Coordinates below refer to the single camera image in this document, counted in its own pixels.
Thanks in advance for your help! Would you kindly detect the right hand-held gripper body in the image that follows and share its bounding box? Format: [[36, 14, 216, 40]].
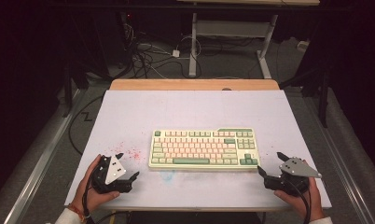
[[263, 157, 323, 198]]

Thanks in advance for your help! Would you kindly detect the orange bracelet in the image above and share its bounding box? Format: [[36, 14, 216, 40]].
[[67, 203, 87, 222]]

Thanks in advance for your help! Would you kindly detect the beige power strip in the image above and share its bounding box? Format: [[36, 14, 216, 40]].
[[297, 40, 311, 52]]

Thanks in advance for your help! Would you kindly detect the black metal stand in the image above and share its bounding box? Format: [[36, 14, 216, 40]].
[[280, 68, 329, 129]]

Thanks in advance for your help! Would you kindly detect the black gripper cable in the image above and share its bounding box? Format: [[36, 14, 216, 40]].
[[82, 162, 97, 224], [285, 178, 313, 224]]

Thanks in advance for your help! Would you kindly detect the cream and green keyboard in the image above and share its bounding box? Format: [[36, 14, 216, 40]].
[[148, 127, 260, 172]]

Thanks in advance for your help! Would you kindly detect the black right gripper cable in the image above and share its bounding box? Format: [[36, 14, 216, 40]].
[[285, 178, 313, 224]]

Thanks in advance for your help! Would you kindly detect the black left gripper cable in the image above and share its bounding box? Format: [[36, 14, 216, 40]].
[[82, 162, 97, 224]]

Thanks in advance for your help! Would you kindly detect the white board sheet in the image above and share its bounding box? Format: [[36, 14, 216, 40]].
[[63, 89, 333, 210]]

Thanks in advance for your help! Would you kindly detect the black floor cable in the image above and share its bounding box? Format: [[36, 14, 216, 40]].
[[67, 94, 104, 157]]

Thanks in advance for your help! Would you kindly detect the tangle of floor cables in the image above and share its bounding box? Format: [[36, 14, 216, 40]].
[[119, 12, 202, 80]]

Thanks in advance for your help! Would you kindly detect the person's left hand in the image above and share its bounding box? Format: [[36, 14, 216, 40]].
[[71, 154, 120, 214]]

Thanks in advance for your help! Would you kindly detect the white metal desk frame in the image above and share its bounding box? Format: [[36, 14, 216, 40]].
[[175, 0, 321, 79]]

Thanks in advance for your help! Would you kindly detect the silver metal rail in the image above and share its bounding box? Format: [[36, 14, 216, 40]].
[[303, 96, 375, 224], [3, 88, 84, 224]]

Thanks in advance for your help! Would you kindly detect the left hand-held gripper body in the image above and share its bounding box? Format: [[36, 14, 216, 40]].
[[91, 154, 134, 194]]

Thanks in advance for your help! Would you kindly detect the person's right hand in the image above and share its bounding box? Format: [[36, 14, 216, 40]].
[[273, 177, 325, 222]]

